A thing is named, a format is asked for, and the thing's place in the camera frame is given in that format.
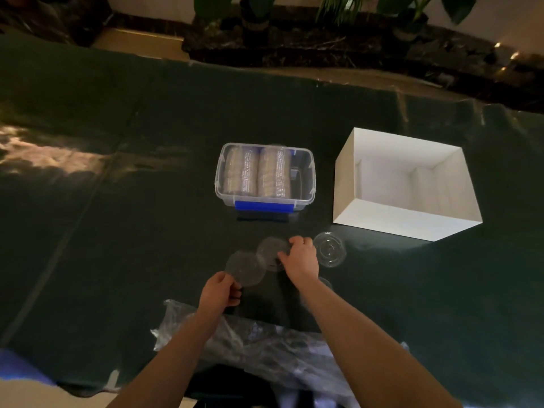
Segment clear plastic bag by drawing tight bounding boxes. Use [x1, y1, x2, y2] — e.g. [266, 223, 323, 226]
[151, 299, 409, 408]

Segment person's left forearm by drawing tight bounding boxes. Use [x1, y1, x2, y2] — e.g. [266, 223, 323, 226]
[106, 312, 222, 408]

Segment person's left hand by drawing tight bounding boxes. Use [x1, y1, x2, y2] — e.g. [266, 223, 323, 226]
[197, 270, 243, 322]

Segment white cardboard box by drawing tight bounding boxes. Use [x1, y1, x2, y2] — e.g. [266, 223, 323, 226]
[332, 127, 483, 243]

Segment large-leaf potted plant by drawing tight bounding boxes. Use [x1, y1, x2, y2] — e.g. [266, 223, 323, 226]
[376, 0, 478, 43]
[193, 0, 279, 43]

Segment person's right hand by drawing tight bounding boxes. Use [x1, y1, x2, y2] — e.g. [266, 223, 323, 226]
[277, 235, 320, 290]

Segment person's dark trousers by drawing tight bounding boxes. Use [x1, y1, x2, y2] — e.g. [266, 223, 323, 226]
[185, 365, 324, 408]

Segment short dark marble ledge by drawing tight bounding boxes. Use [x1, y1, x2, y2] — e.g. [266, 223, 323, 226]
[0, 0, 113, 47]

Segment long dark marble planter ledge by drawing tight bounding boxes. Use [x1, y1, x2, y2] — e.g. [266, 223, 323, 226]
[181, 6, 544, 113]

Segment grassy potted plant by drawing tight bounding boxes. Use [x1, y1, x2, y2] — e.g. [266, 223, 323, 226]
[316, 0, 371, 24]

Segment dark green table cover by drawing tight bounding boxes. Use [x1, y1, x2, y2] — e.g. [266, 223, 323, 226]
[0, 29, 544, 398]

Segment person's right forearm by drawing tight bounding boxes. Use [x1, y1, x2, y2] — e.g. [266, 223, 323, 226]
[297, 278, 462, 408]

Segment stack of clear plastic cups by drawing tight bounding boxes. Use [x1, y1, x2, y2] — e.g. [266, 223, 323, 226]
[223, 146, 260, 196]
[258, 144, 293, 198]

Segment clear bin with blue latches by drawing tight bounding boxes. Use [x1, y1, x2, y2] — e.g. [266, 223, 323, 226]
[214, 142, 316, 214]

